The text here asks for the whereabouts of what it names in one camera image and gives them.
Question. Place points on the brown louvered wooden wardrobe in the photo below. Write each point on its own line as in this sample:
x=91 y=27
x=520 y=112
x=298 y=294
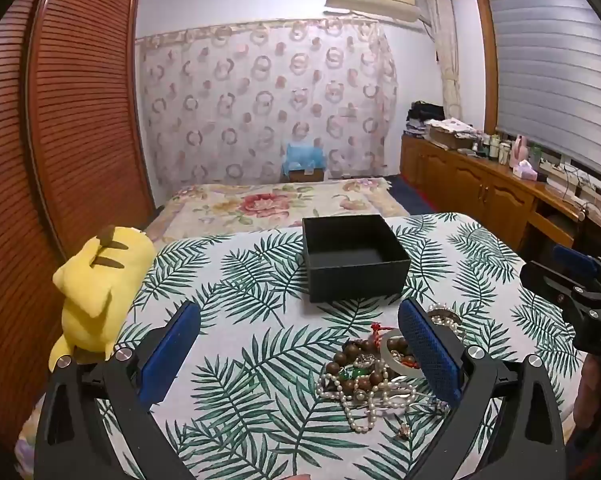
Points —
x=80 y=110

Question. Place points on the grey window blind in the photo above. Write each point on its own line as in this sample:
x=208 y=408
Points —
x=555 y=70

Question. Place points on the long wooden cabinet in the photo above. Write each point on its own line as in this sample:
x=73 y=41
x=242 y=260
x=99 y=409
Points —
x=460 y=180

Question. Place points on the pink tissue box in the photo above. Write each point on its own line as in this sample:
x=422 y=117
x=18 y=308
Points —
x=524 y=170

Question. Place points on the green jade pendant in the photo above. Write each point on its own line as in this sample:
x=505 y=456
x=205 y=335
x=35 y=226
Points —
x=358 y=373

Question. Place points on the cardboard box with papers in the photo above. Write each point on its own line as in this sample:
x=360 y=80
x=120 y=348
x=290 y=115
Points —
x=450 y=132

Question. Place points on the pink bottle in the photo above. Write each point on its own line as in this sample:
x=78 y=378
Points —
x=518 y=150

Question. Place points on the circle print curtain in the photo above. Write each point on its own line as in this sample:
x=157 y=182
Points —
x=260 y=105

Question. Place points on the cream patterned curtain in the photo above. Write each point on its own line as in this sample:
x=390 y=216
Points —
x=445 y=50

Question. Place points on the stack of folded clothes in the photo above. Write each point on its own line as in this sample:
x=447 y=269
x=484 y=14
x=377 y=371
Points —
x=423 y=117

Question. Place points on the yellow plush toy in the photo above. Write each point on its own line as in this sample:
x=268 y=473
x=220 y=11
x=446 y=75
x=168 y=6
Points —
x=100 y=285

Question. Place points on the small brown cardboard box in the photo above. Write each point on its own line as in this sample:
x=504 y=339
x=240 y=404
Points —
x=306 y=175

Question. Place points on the wooden window frame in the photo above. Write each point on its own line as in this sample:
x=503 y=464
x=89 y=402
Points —
x=486 y=60

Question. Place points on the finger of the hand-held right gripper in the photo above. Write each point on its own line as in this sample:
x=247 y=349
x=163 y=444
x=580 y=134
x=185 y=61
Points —
x=597 y=325
x=575 y=261

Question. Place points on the small metal charm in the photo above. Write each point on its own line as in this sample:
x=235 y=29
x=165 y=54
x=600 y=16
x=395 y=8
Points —
x=405 y=431

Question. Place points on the group of small bottles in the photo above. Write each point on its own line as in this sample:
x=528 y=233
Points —
x=497 y=149

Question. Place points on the blue plastic bag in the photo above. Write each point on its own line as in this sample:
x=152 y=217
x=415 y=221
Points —
x=304 y=156

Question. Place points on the green leaf print blanket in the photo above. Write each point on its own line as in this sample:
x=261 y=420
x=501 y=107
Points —
x=260 y=320

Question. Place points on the floral blanket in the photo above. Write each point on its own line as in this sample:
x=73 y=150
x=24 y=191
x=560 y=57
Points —
x=260 y=205

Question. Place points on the dark blue mat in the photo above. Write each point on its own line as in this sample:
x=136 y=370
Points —
x=415 y=195

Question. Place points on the silver bangle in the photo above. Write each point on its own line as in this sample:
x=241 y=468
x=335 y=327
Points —
x=401 y=370

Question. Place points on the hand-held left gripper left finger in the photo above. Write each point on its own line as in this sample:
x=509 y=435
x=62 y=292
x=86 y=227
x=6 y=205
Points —
x=173 y=355

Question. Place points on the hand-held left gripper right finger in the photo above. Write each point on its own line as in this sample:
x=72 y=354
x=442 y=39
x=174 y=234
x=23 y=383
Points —
x=430 y=355

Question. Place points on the black square box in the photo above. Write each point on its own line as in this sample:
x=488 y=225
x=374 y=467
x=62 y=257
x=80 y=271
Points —
x=360 y=280

